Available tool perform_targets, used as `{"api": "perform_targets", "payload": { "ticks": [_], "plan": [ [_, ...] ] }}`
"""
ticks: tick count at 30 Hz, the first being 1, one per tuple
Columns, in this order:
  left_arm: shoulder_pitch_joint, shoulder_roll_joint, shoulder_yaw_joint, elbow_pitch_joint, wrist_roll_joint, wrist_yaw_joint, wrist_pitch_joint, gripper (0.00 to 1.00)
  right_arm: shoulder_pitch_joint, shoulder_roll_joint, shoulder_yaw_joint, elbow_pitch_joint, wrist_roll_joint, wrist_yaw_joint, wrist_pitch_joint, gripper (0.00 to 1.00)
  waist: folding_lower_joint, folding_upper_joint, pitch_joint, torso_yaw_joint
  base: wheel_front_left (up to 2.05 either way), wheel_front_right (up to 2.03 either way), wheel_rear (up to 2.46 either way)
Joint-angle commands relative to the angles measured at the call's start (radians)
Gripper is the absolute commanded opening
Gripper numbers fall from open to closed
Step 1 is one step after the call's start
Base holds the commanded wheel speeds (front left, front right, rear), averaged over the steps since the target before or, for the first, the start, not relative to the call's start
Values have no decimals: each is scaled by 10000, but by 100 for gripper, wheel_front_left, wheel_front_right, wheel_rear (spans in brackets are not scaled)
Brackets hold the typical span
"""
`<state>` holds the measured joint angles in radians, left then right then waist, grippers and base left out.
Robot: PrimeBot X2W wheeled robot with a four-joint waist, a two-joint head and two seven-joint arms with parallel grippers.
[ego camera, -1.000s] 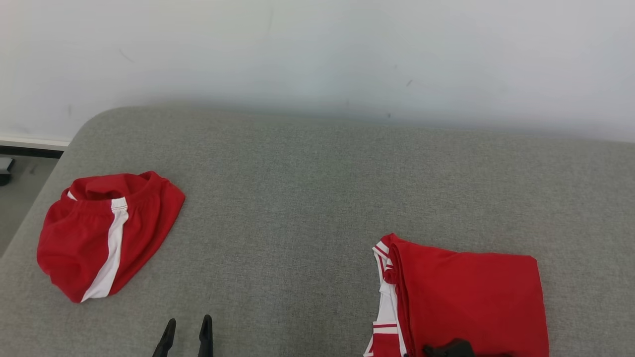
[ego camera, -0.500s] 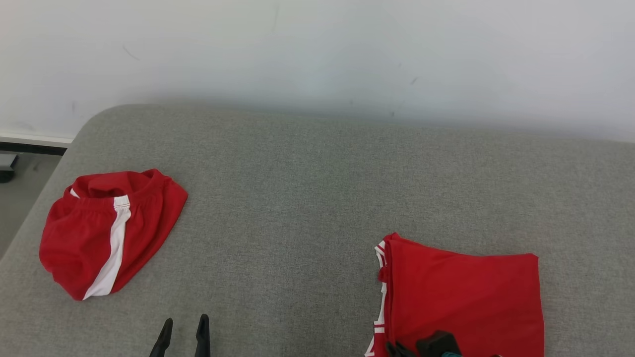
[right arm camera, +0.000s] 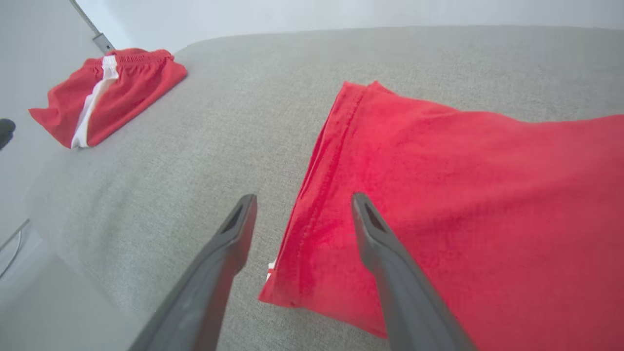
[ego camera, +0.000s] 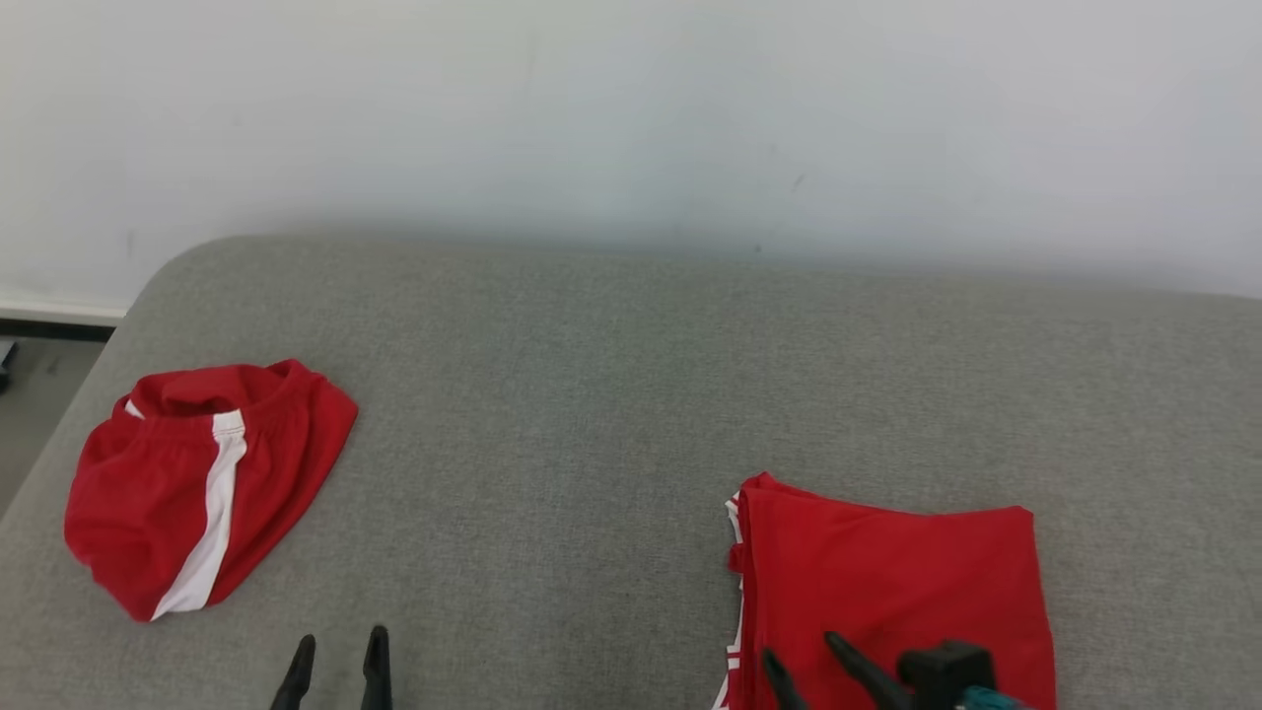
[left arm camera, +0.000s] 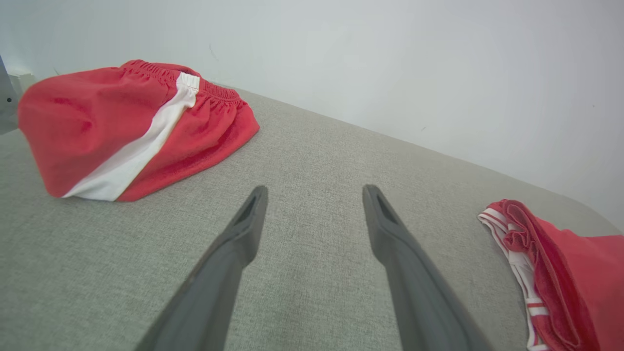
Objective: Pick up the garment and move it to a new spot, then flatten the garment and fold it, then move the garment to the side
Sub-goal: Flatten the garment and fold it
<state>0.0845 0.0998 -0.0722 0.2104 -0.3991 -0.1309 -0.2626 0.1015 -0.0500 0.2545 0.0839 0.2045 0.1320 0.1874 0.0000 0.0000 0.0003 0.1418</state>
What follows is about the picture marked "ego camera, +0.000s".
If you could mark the white wall baseboard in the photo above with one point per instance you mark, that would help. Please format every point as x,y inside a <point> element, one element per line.
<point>59,311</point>

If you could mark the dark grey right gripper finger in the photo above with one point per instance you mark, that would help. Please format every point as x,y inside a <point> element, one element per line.
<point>786,688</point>
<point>868,680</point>

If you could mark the red shorts with white stripe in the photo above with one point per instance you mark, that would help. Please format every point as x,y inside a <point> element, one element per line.
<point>148,493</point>

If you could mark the dark object on floor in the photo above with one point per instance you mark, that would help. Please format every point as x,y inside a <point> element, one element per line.
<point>6,365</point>

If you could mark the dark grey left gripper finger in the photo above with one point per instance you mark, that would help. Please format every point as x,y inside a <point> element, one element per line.
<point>296,680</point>
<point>377,675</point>

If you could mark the red white basketball jersey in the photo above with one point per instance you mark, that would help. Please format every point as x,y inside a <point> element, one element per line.
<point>887,572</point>

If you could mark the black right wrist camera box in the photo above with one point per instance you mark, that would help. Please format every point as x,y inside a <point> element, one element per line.
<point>942,675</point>

